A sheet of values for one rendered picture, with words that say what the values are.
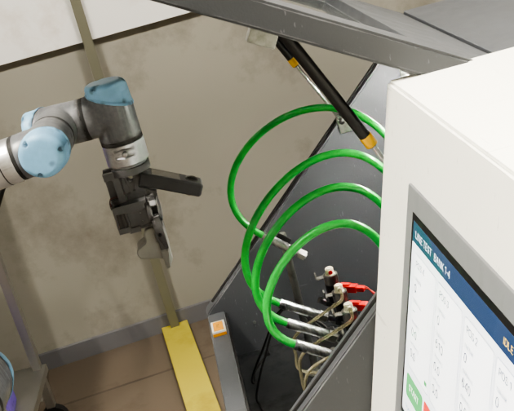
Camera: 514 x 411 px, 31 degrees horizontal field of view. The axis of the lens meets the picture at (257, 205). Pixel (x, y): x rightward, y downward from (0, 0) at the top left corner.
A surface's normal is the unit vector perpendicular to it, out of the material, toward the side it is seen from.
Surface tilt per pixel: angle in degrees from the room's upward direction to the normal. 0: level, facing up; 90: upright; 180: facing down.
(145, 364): 0
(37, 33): 90
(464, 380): 76
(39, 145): 90
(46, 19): 90
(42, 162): 90
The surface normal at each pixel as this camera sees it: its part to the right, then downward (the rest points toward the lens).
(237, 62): 0.22, 0.30
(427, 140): -0.99, 0.04
